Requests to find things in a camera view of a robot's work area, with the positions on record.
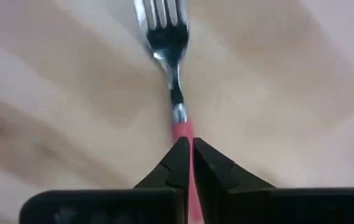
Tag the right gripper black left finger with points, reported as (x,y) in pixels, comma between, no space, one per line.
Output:
(151,202)

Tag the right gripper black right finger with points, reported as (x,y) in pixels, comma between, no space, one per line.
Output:
(257,202)

